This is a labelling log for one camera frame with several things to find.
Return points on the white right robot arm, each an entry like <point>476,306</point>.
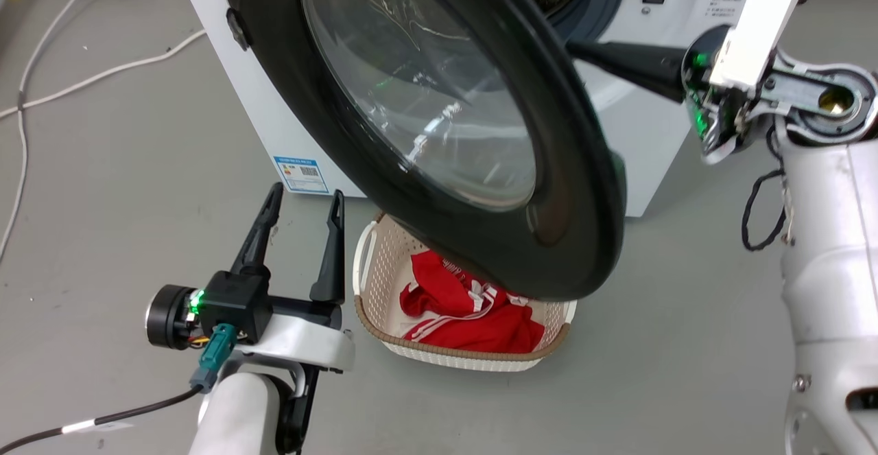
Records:
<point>830,270</point>

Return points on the black round glass washer door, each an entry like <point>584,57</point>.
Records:
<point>569,187</point>

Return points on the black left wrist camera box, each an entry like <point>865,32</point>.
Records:
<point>236,304</point>

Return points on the red garment with white stripes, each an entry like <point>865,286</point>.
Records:
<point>473,324</point>

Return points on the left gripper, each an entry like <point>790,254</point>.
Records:
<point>309,342</point>

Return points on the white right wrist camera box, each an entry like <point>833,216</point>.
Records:
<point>761,22</point>

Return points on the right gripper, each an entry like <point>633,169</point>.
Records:
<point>720,122</point>

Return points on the white and beige laundry basket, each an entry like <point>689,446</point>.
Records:
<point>378,263</point>

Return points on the blue energy label sticker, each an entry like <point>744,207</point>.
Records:
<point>300,175</point>

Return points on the white front-load washing machine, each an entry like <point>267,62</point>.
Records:
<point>645,139</point>

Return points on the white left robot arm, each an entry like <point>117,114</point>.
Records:
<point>240,414</point>

